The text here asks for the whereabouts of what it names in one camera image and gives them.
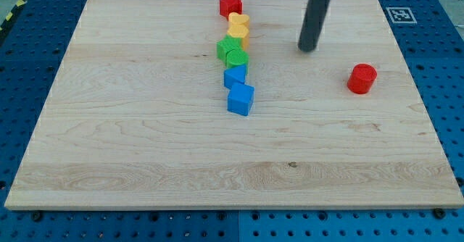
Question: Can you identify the blue cube block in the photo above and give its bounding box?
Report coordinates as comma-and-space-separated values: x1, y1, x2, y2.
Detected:
227, 83, 254, 116

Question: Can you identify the wooden board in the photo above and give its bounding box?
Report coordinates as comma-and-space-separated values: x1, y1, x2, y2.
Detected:
5, 0, 463, 211

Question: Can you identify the yellow heart block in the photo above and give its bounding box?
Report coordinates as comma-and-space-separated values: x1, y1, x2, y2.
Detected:
228, 12, 250, 28

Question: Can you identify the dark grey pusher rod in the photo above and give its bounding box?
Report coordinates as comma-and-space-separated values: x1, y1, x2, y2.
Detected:
298, 0, 331, 52

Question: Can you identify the white fiducial marker tag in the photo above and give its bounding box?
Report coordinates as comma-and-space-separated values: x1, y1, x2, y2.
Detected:
386, 7, 417, 24

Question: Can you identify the yellow hexagon block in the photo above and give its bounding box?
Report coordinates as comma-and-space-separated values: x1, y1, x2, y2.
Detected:
227, 25, 249, 50

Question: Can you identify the red star block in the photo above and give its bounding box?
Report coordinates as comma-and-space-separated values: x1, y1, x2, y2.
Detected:
219, 0, 243, 19

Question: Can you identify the blue triangle block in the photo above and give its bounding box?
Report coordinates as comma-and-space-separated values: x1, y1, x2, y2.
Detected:
223, 64, 247, 89

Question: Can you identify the green cylinder block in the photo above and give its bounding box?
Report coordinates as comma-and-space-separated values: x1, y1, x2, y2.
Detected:
225, 49, 249, 73

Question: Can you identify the red cylinder block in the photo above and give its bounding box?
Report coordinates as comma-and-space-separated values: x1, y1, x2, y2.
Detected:
347, 63, 377, 94

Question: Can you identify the green star block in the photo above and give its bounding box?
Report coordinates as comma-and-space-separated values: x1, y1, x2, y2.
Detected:
216, 35, 241, 63

